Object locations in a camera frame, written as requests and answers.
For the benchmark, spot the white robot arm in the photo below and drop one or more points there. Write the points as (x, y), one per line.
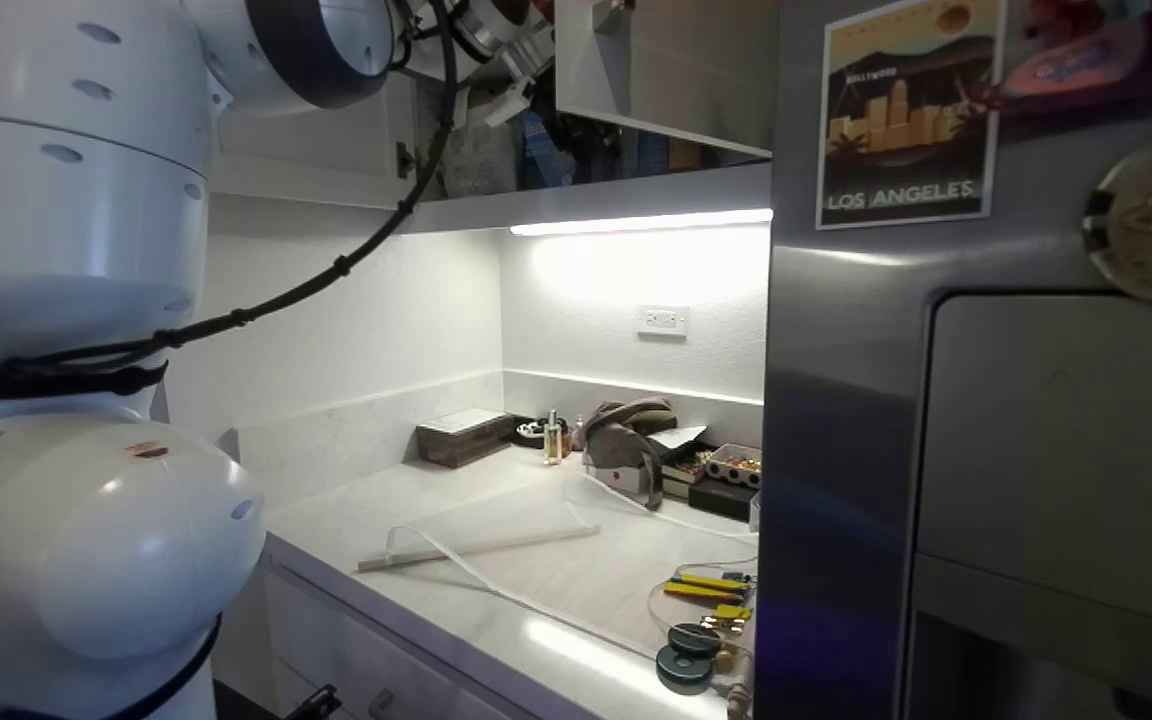
(120, 538)

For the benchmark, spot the amber small bottle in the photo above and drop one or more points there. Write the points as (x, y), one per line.
(553, 441)

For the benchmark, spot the under-cabinet light strip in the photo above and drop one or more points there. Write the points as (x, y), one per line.
(670, 223)

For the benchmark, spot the white upper cabinet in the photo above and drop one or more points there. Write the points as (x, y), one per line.
(313, 117)

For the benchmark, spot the grey metal box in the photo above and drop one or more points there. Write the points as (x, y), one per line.
(461, 437)

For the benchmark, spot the dark brick box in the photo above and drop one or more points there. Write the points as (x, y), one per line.
(725, 482)

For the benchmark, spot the white plastic bag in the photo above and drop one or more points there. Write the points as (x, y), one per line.
(481, 161)

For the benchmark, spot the green tape rolls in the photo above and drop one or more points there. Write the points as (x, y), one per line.
(689, 656)

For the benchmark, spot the Los Angeles poster magnet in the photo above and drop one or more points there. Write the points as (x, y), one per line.
(907, 127)

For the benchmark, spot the stainless steel refrigerator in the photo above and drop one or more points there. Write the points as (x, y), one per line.
(958, 441)

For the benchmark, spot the white wall outlet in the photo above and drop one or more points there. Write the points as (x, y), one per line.
(663, 320)

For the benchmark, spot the yellow handled tool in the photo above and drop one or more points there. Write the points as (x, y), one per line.
(707, 590)

